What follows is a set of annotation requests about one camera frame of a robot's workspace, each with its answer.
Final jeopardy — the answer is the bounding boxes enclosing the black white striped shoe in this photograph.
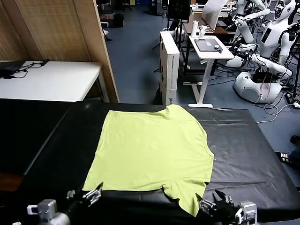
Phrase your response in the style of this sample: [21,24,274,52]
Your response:
[275,151,293,166]

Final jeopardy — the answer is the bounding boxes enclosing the black cables with adapter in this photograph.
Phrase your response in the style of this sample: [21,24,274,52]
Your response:
[2,59,50,79]

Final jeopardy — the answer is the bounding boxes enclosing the brown wooden desk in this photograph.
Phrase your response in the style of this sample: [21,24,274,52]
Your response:
[182,13,237,36]

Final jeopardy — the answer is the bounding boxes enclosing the white humanoid robot with base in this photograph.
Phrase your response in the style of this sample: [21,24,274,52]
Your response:
[225,0,300,104]

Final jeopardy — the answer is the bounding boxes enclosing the black monitor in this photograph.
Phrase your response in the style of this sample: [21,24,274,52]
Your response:
[167,0,191,24]

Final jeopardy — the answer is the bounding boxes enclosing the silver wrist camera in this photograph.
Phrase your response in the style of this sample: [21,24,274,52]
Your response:
[26,199,58,221]
[235,200,258,223]

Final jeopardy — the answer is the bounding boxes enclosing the white floor cable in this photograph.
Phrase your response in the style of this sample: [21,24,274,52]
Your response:
[256,102,300,124]

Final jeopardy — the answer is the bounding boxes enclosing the white water bottle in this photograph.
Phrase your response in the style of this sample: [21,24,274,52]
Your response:
[191,20,199,38]

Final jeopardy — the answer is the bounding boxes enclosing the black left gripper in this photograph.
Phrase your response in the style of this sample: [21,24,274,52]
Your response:
[58,181,104,218]

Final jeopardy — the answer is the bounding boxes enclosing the small white standing desk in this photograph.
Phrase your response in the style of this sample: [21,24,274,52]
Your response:
[182,35,235,108]

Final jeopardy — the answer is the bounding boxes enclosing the wooden partition screen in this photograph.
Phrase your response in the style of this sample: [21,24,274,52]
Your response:
[0,0,120,104]

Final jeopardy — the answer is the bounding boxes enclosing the yellow-green T-shirt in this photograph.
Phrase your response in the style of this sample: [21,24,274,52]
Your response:
[82,104,215,218]

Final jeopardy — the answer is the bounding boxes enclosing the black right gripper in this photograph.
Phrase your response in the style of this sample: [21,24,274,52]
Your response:
[195,189,237,222]

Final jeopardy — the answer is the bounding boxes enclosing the white curved panel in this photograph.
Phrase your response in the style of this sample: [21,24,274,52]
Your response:
[202,0,227,30]

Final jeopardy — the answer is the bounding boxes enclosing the small black table cover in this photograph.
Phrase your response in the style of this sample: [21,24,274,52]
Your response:
[0,98,73,175]

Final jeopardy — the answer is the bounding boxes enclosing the black bag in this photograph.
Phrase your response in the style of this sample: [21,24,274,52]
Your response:
[0,60,26,74]

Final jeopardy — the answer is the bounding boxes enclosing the large black table cover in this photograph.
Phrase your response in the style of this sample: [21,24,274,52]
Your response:
[14,102,297,225]

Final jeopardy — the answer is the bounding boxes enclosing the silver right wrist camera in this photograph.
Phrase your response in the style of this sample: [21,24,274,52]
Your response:
[235,200,258,223]

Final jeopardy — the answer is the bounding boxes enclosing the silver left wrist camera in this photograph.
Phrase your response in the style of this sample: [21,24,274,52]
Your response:
[26,199,58,221]

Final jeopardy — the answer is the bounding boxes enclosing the white rectangular table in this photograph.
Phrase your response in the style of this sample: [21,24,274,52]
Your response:
[0,60,103,103]

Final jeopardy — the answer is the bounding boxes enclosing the tall white cardboard box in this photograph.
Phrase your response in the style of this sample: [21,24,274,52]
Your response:
[159,30,180,106]

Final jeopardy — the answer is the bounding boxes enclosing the black trash bin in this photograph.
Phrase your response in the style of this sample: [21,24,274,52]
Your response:
[114,13,124,28]

